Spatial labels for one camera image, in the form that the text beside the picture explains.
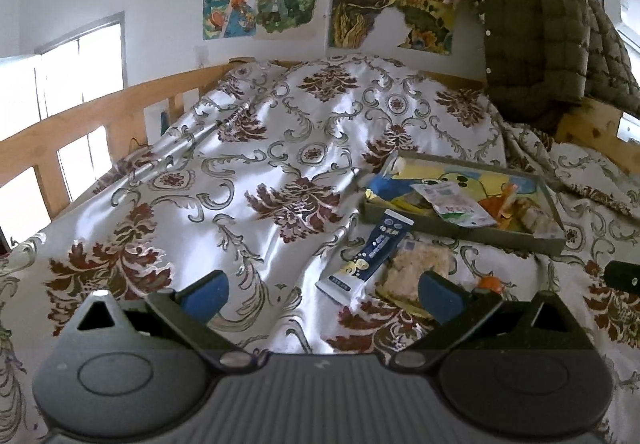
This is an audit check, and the white green snack pouch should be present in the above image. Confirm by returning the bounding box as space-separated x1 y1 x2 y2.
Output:
411 181 497 228

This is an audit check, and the yellow green biscuit packet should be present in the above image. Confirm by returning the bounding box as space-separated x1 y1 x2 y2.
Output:
366 189 434 216

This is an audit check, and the orange mandarin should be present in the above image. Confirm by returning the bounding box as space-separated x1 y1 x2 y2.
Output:
477 276 504 294

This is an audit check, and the wooden bed frame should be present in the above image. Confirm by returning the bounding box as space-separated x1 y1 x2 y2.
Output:
96 55 639 243

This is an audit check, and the grey tray with frog picture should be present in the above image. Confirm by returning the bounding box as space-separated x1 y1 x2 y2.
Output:
361 151 566 256

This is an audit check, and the clear nut bar packet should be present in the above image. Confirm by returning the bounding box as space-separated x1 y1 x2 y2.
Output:
512 198 564 239

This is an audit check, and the sunflower painting poster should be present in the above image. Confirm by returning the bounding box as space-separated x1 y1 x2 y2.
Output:
328 0 456 55

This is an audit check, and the olive quilted jacket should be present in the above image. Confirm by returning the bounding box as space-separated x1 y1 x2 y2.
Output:
478 0 639 134

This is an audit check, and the clear rice cracker packet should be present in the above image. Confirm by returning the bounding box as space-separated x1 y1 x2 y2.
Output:
376 239 452 317

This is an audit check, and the floral satin bedspread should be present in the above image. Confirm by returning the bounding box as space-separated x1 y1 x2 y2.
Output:
1 55 639 443

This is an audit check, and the orange snack bag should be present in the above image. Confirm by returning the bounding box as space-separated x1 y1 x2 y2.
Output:
478 184 518 228

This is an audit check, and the navy blue stick sachet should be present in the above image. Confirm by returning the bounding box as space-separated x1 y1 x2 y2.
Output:
316 209 413 306

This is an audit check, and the white air conditioner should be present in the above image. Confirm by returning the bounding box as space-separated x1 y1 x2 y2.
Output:
602 0 639 49

